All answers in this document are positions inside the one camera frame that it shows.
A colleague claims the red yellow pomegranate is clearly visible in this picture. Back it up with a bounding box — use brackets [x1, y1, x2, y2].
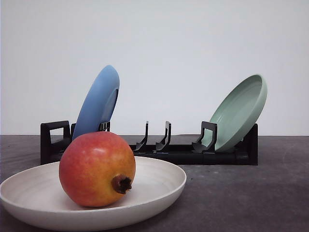
[59, 131, 136, 207]

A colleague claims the white plate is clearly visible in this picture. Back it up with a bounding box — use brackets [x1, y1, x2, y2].
[0, 157, 186, 231]

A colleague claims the blue plate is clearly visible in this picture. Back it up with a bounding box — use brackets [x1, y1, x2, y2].
[73, 65, 120, 139]

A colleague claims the green plate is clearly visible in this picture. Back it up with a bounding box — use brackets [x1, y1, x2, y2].
[202, 74, 267, 152]

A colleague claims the black plate rack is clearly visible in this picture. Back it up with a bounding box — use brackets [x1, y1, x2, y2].
[41, 120, 258, 166]

